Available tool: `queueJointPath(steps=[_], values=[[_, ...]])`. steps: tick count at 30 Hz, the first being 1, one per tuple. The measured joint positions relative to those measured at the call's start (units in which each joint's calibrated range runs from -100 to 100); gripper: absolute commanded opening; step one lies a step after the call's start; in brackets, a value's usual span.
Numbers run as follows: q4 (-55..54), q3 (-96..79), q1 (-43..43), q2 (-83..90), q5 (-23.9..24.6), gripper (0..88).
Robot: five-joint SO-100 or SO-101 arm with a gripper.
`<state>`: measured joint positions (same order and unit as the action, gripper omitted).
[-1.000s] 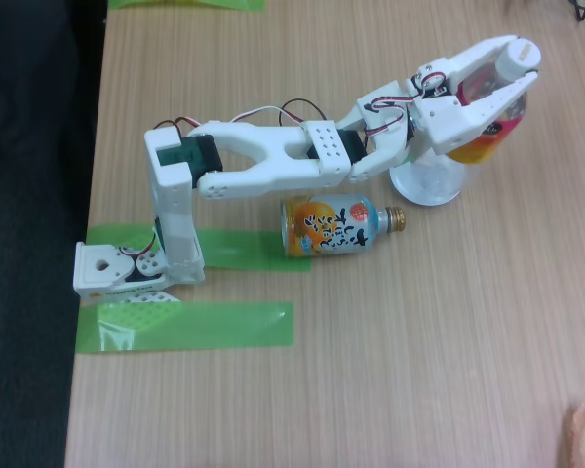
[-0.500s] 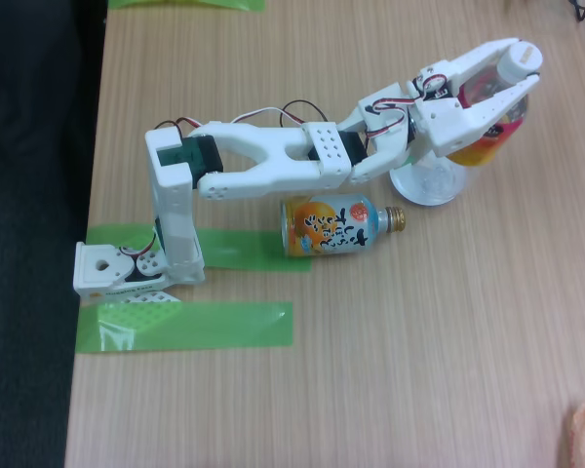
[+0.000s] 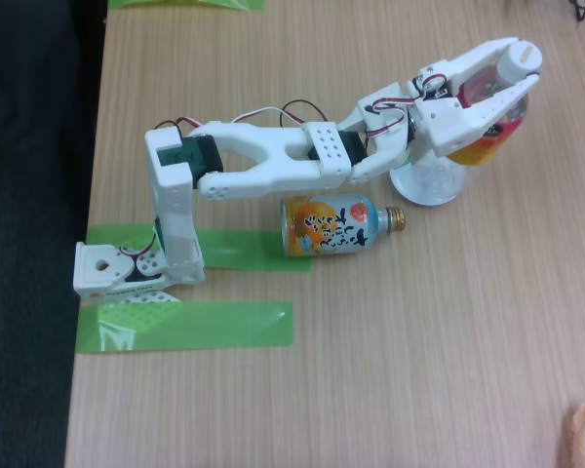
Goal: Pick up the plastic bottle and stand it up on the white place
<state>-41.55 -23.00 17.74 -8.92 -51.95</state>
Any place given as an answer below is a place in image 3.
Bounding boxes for clear plastic bottle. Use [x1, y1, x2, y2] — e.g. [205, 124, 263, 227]
[409, 39, 545, 195]

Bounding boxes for orange drink aluminium bottle can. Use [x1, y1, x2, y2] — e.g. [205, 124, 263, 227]
[280, 192, 408, 259]

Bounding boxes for small white round plate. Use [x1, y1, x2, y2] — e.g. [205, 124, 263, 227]
[388, 163, 467, 207]

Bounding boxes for wide green tape strip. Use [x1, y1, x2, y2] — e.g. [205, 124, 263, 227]
[85, 222, 313, 274]

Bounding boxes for long green tape strip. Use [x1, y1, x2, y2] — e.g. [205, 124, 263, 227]
[75, 300, 294, 355]

